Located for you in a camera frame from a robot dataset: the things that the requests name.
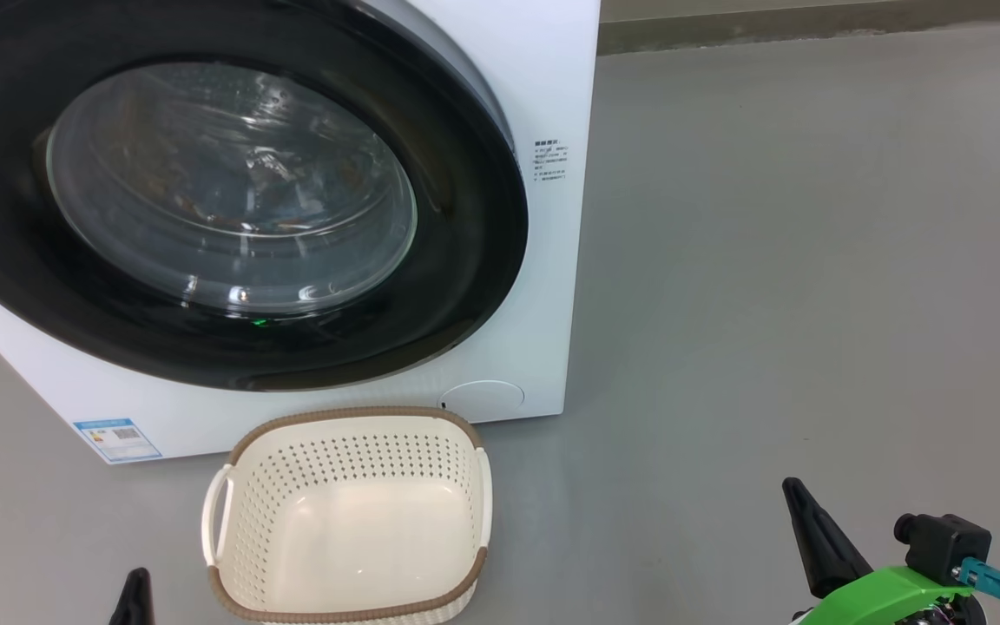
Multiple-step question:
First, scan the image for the blue energy label sticker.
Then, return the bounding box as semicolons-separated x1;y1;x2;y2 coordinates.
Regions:
73;418;163;464

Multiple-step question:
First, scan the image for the small printed text label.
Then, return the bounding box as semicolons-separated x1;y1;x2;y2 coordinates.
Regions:
533;139;571;184

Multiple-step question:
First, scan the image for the white front-load washing machine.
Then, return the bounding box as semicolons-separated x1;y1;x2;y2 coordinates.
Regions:
0;0;601;465

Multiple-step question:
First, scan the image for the grey wall baseboard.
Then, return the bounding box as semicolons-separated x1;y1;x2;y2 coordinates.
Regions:
597;0;1000;56

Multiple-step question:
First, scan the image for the round white filter cover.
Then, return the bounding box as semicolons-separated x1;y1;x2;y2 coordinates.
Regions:
439;380;526;424

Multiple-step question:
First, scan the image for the black round washing machine door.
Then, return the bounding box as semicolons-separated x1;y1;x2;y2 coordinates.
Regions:
0;0;529;392

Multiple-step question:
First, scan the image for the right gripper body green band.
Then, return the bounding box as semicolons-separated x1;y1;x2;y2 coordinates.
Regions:
791;566;984;625

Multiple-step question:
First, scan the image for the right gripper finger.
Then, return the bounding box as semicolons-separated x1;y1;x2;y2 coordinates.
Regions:
782;477;874;600

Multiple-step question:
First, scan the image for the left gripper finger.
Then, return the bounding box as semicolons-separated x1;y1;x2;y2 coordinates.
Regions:
109;568;155;625

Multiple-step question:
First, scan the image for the cream perforated laundry basket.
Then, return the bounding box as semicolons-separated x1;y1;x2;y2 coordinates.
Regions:
201;406;494;625

